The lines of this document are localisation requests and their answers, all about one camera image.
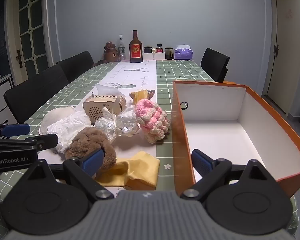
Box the cream plain door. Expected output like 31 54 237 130
262 0 300 117

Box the white cabinet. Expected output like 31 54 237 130
0 74 16 126

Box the yellow cloth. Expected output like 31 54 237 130
94 151 161 188

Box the glass panel door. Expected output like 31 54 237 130
5 0 53 81

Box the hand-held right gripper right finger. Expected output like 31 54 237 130
180 149 269 201

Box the orange cardboard box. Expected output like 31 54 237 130
172 80 300 201

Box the purple tissue pack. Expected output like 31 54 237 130
174 44 194 61

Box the brown bear figure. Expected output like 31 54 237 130
91 41 122 67

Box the white flat box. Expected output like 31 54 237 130
143 52 166 61

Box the wooden radio model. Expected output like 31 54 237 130
82 91 127 126

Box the clear water bottle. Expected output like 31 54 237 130
117 34 126 61

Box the white cloth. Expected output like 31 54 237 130
47 110 93 154

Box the clear plastic bag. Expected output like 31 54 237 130
95 83 127 98

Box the pink white crochet toy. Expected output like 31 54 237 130
134 99 171 144

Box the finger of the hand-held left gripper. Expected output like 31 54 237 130
0 119 31 139
0 133 59 153

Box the crumpled silver plastic bag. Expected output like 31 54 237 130
95 106 141 144

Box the brown plush toy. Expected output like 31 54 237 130
65 126 117 173

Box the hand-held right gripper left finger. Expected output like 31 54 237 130
27 148 115 201

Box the yellow snack packet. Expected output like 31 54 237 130
129 89 156 105

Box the brown glass bottle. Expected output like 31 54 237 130
129 30 144 63

